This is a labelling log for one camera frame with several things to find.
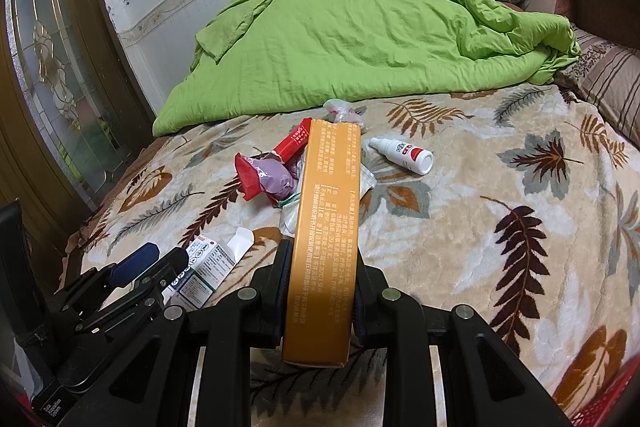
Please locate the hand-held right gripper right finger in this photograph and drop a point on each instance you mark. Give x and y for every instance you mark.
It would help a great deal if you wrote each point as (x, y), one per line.
(361, 307)

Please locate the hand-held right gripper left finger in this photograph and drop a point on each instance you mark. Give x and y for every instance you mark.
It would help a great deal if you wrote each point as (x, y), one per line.
(278, 292)

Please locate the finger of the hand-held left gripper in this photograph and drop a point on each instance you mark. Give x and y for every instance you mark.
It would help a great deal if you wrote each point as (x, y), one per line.
(167, 264)
(134, 261)

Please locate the white medicine box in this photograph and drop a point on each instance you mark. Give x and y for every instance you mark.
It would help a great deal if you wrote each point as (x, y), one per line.
(205, 267)

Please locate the long orange cardboard box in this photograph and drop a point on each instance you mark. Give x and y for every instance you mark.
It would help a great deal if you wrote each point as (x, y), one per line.
(325, 237)

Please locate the teal cartoon tissue packet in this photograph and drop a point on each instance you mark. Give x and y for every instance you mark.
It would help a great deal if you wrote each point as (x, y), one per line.
(290, 219)

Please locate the red plastic basket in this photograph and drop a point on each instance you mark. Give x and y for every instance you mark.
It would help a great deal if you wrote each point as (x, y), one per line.
(610, 407)

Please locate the purple crumpled wrapper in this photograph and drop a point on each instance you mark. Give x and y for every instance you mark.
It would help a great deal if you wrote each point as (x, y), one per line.
(272, 177)

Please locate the red crumpled wrapper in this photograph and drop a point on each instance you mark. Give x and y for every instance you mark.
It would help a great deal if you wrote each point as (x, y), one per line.
(245, 177)

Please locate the leaf printed blanket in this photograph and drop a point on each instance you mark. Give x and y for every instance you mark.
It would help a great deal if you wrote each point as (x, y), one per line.
(475, 217)

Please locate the red printed packet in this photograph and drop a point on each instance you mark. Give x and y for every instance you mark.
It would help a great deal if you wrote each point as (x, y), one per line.
(294, 141)

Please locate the white spray bottle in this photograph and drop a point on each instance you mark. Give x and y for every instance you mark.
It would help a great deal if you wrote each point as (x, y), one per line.
(402, 154)

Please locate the clear plastic wrap pink inside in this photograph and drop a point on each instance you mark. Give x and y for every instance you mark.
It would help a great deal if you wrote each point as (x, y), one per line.
(342, 112)

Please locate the wooden door with stained glass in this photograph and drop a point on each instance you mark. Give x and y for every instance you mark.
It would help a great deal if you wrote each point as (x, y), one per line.
(55, 82)

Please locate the green quilt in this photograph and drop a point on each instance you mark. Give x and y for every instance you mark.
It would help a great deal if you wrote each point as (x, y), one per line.
(360, 32)

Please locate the brown striped pillow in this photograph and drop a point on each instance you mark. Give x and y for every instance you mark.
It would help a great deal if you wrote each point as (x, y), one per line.
(610, 82)

